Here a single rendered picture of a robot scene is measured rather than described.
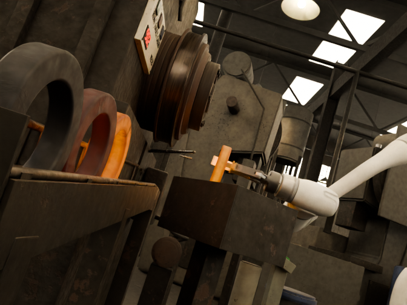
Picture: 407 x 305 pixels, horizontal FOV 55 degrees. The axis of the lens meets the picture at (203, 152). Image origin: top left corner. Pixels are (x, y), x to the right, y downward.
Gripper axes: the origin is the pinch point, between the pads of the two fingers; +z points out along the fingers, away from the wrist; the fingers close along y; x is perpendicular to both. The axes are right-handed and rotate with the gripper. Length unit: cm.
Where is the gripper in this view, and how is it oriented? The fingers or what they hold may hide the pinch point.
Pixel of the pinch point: (221, 163)
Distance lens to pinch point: 133.8
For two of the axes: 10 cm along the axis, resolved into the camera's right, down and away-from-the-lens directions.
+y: -0.4, 1.8, 9.8
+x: 3.5, -9.2, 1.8
